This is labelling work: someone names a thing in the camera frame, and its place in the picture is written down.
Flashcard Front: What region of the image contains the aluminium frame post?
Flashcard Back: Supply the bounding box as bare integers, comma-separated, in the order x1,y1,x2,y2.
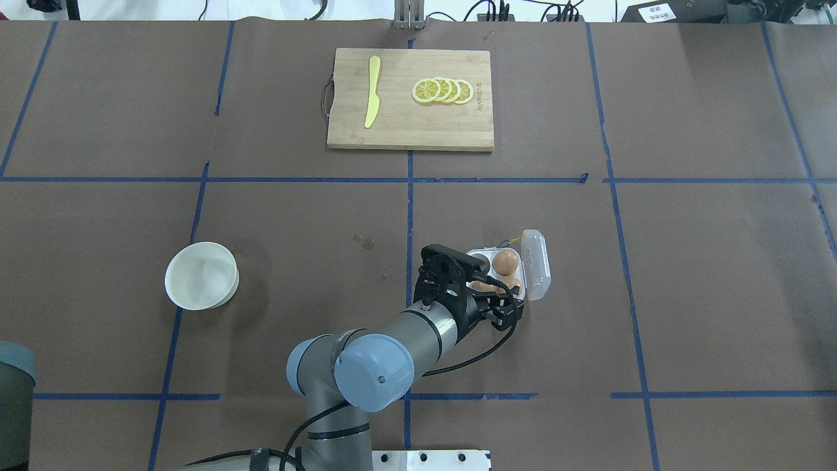
394,0,426,30

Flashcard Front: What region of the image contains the black camera cable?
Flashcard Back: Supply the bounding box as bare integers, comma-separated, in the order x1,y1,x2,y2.
183,278,521,471

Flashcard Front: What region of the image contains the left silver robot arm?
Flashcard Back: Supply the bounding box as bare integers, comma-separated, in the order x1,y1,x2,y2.
1,341,37,470

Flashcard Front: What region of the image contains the clear plastic egg box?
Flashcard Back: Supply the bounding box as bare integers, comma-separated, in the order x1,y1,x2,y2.
467,229,552,301

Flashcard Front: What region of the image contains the brown egg from bowl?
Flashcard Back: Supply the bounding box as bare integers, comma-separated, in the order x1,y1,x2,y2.
468,281,497,292

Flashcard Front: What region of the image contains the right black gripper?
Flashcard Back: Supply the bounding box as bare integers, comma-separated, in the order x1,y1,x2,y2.
451,287,524,343

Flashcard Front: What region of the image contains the brown egg lower slot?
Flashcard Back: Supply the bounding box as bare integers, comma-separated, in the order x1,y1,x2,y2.
500,275,522,297

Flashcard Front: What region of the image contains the brown egg slot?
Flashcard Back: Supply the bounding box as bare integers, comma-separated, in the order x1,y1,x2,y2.
491,248,520,277
500,275,522,297

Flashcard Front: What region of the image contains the brown egg upper slot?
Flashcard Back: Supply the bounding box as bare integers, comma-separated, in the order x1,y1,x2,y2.
491,248,520,277

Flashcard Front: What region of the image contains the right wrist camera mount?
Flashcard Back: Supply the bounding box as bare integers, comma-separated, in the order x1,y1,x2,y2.
412,244,490,313

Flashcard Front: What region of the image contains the white ceramic bowl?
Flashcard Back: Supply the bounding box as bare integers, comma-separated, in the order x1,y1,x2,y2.
164,241,240,312

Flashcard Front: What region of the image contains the black box with label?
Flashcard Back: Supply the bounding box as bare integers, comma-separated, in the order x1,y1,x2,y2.
619,1,728,24

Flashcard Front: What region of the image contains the lemon slice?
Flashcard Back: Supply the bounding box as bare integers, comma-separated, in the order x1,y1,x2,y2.
433,77,455,103
411,78,443,103
442,78,461,103
453,80,473,105

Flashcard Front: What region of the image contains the yellow plastic knife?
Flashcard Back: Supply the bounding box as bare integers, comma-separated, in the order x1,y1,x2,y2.
364,56,381,129

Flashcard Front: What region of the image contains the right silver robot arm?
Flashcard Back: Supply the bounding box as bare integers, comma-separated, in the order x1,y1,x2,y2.
185,287,522,470

